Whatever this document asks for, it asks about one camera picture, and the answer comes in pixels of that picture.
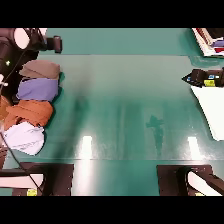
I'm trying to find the blue-violet garment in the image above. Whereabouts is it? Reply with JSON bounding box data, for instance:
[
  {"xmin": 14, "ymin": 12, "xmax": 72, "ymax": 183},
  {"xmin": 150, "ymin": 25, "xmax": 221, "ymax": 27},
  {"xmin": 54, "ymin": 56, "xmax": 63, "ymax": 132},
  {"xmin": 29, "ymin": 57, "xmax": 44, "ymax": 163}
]
[{"xmin": 16, "ymin": 77, "xmax": 60, "ymax": 103}]

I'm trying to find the orange garment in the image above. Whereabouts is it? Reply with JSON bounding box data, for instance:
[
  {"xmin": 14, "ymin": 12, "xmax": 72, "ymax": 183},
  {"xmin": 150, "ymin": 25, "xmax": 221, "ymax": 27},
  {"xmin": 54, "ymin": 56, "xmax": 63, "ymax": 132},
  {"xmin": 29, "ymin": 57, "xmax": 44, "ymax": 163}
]
[{"xmin": 0, "ymin": 95, "xmax": 55, "ymax": 132}]

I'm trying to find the grey-brown garment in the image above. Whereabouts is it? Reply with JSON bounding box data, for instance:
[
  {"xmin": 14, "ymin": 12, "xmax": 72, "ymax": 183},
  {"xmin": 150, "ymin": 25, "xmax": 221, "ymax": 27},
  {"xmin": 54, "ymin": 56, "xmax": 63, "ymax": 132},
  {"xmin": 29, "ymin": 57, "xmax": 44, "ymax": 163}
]
[{"xmin": 18, "ymin": 59, "xmax": 62, "ymax": 81}]

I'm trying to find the white garment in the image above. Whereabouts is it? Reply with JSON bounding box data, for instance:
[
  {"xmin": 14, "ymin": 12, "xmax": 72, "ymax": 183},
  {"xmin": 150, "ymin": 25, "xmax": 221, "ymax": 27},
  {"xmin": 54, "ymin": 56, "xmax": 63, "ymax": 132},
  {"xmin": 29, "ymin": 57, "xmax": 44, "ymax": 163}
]
[{"xmin": 1, "ymin": 121, "xmax": 46, "ymax": 157}]

